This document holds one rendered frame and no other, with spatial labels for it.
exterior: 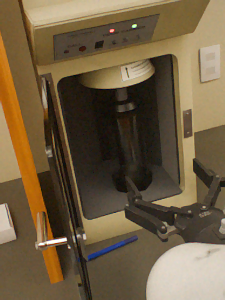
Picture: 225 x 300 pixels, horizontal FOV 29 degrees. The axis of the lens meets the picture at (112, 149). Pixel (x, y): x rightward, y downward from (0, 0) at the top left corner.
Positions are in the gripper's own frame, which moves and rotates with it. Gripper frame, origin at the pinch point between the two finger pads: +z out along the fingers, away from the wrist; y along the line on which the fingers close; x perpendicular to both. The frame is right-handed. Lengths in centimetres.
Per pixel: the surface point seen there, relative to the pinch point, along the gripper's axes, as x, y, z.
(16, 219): 26, 31, 36
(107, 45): -22.8, 4.1, 13.2
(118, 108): -5.1, 1.1, 23.6
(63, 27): -29.1, 12.6, 7.1
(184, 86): -9.2, -12.7, 17.4
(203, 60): 2, -38, 60
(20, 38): -16, 17, 61
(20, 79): -4, 20, 61
